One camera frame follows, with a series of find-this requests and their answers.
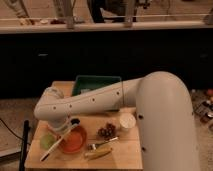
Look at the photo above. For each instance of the white round cup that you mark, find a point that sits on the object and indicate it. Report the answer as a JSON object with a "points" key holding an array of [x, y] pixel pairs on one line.
{"points": [[127, 121]]}

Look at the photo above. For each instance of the red bowl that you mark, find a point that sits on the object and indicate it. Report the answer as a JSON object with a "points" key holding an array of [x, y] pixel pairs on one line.
{"points": [[74, 141]]}

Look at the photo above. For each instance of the bunch of red grapes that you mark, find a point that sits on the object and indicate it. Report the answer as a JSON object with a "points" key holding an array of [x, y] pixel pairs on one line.
{"points": [[107, 132]]}

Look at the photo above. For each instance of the yellow banana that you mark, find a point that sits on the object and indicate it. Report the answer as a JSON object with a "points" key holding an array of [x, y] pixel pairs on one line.
{"points": [[97, 153]]}

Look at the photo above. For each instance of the silver fork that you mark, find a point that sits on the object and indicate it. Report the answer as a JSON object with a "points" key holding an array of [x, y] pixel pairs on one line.
{"points": [[96, 145]]}

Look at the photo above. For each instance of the black chair frame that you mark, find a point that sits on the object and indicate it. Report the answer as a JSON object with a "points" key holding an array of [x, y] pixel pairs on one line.
{"points": [[24, 144]]}

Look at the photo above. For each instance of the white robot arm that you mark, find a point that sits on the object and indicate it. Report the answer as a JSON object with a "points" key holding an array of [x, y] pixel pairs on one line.
{"points": [[163, 107]]}

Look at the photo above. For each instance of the small green cup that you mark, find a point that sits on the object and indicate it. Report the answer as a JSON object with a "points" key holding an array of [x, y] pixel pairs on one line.
{"points": [[47, 141]]}

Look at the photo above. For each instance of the green plastic tray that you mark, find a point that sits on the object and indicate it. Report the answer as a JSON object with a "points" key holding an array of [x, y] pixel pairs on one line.
{"points": [[85, 83]]}

